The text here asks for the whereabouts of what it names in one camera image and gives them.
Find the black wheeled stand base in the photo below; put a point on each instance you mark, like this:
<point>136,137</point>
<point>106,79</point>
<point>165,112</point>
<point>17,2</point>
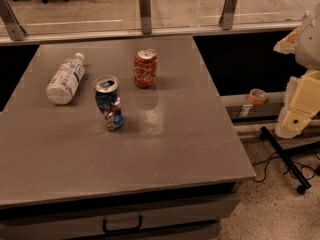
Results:
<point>286,155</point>

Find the grey cabinet drawer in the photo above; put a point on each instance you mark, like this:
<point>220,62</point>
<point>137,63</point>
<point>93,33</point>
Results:
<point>184,213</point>

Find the left metal glass bracket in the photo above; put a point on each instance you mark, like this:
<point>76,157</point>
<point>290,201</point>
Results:
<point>15,31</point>

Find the middle metal glass bracket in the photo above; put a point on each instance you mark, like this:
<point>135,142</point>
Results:
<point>145,16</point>

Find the blue redbull can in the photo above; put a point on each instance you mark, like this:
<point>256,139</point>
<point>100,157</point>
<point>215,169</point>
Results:
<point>108,101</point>

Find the red coca-cola can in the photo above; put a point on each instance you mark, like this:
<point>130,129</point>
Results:
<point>145,65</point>

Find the right metal glass bracket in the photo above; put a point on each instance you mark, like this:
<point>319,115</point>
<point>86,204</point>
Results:
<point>227,16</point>

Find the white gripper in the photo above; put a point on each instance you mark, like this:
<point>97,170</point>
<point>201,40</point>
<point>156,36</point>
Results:
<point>309,44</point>

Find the clear plastic water bottle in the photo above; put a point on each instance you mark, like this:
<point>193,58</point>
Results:
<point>66,80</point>

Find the black drawer handle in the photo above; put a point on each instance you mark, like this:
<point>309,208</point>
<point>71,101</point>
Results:
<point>122,226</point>

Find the metal glass bracket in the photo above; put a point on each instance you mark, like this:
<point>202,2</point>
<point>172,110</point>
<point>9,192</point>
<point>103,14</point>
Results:
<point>15,31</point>
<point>227,16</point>
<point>145,16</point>

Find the orange tape roll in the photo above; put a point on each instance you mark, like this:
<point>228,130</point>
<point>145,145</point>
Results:
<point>257,96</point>

